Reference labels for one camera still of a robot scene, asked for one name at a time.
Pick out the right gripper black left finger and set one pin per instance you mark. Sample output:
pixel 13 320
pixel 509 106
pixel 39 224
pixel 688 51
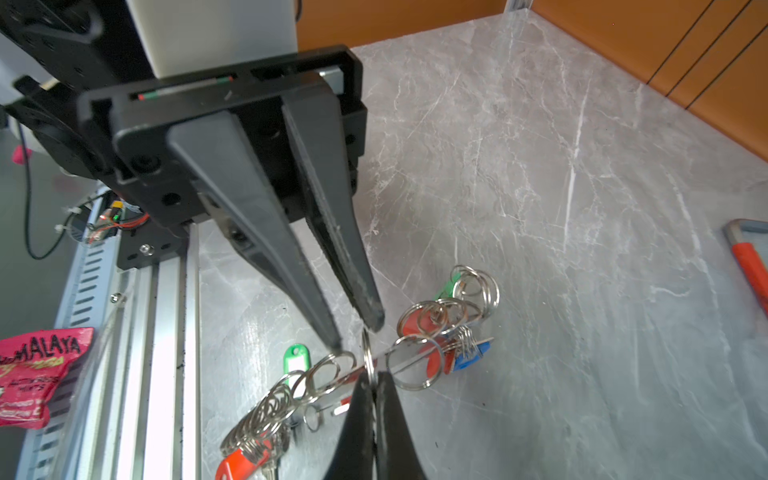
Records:
pixel 354 454

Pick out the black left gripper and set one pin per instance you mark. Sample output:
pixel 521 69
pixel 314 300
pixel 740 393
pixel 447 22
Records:
pixel 214 143

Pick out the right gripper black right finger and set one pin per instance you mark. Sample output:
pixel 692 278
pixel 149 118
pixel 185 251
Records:
pixel 396 457

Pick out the metal keyring with chain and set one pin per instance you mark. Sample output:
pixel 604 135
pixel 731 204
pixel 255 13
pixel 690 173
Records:
pixel 469 298

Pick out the green key tag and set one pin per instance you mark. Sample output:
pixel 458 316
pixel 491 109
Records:
pixel 296 360

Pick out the blue key tag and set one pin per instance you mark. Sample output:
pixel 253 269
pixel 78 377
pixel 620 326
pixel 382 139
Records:
pixel 466 358

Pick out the pink snack packet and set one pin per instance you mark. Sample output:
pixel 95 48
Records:
pixel 32 367

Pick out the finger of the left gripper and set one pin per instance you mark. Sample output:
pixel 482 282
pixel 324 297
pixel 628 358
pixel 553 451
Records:
pixel 317 140

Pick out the red handled hex key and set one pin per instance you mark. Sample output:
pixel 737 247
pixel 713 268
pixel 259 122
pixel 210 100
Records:
pixel 747 256

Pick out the red tagged key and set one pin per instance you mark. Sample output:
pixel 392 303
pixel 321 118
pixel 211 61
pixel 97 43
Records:
pixel 239 466

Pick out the pink green plush toy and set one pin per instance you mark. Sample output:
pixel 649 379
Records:
pixel 21 155

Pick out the aluminium front rail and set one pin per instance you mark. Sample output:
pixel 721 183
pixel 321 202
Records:
pixel 131 409

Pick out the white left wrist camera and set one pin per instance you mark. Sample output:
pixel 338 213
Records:
pixel 185 36

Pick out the red key tag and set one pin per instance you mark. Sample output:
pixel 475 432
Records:
pixel 423 325

